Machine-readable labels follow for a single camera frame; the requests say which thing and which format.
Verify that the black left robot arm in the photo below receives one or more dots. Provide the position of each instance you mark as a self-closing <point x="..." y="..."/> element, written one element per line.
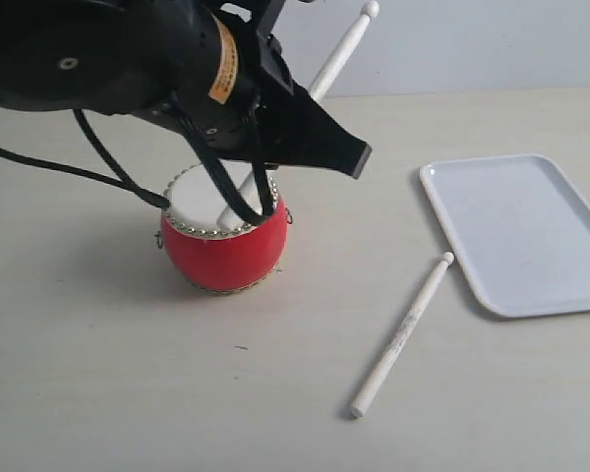
<point x="90" y="55"/>

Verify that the small red drum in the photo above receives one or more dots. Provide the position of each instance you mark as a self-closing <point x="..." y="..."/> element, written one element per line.
<point x="212" y="247"/>

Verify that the white plastic tray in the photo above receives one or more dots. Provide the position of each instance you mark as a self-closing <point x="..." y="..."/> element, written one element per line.
<point x="520" y="231"/>

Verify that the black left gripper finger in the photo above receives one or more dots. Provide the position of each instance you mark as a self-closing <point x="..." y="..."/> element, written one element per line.
<point x="300" y="133"/>

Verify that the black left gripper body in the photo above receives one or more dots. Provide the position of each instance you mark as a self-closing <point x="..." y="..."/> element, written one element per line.
<point x="221" y="74"/>

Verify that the white drumstick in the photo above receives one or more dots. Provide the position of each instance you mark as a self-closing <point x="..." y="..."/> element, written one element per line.
<point x="317" y="90"/>
<point x="375" y="379"/>

